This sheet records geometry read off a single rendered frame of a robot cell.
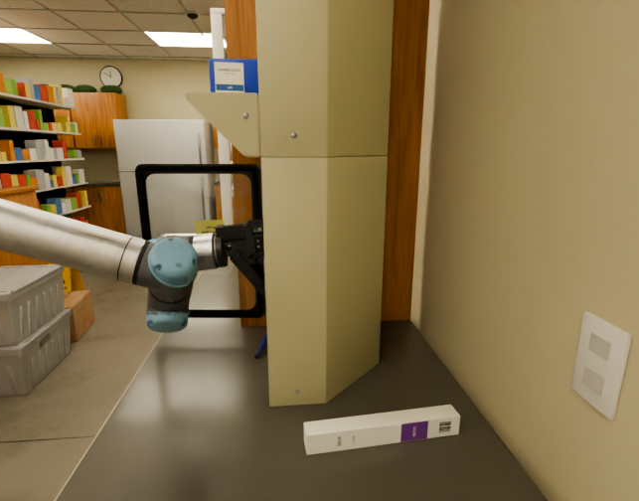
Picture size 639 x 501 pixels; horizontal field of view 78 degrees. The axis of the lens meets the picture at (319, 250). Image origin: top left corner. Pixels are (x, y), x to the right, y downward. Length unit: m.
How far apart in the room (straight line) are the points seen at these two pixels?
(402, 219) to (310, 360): 0.51
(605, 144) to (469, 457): 0.50
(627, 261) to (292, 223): 0.47
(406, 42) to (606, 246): 0.71
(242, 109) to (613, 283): 0.57
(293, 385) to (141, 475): 0.28
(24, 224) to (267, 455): 0.52
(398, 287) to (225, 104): 0.71
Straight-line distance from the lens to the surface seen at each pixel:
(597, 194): 0.62
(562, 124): 0.68
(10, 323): 2.87
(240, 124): 0.68
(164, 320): 0.78
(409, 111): 1.10
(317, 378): 0.80
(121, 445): 0.82
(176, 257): 0.66
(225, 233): 0.82
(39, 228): 0.72
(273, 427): 0.78
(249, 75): 0.89
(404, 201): 1.11
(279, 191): 0.68
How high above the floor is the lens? 1.42
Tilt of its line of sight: 14 degrees down
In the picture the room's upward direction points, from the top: straight up
